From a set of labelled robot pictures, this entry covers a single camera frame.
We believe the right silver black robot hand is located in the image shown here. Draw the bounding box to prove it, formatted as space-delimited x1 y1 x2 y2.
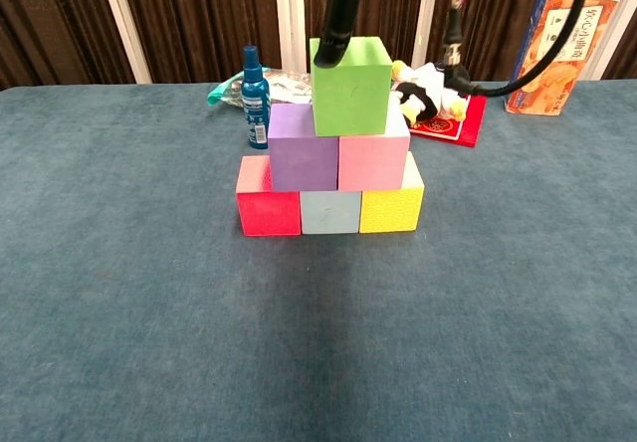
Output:
295 0 399 69

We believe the green foam cube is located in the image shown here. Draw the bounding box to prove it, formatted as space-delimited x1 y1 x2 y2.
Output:
309 36 393 138

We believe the pink foam cube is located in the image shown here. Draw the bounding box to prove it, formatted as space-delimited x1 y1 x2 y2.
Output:
337 110 411 191

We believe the purple foam cube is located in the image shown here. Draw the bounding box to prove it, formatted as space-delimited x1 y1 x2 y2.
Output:
267 103 340 192

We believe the yellow foam cube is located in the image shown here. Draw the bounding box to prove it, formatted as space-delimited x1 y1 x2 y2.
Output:
358 151 425 234

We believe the red foam cube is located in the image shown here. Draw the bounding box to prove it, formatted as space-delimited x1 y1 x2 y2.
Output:
235 154 303 237

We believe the teal snack bag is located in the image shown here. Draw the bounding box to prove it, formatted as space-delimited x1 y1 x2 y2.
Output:
206 67 315 110

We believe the black white plush penguin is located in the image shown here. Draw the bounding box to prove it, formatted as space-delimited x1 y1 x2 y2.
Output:
391 60 472 128

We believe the blue spray bottle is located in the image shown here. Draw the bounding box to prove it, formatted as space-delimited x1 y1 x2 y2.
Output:
241 45 276 151

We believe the dark brown curtain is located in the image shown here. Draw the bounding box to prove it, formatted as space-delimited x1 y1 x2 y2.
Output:
0 0 637 93

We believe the flat red gift box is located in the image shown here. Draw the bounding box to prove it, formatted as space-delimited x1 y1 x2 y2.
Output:
410 93 488 148

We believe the light blue foam cube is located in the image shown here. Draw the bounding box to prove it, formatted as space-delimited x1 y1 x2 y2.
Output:
300 190 362 235

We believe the blue orange biscuit box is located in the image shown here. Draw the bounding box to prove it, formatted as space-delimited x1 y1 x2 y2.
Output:
503 0 621 116

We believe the teal table mat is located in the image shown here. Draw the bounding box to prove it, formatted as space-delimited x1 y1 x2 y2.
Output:
0 79 637 442

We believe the white frame post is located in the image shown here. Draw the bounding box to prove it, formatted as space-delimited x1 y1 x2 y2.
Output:
96 0 153 85
586 0 637 81
273 0 313 73
411 0 441 70

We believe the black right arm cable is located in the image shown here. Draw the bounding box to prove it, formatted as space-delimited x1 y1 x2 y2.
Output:
441 0 594 98

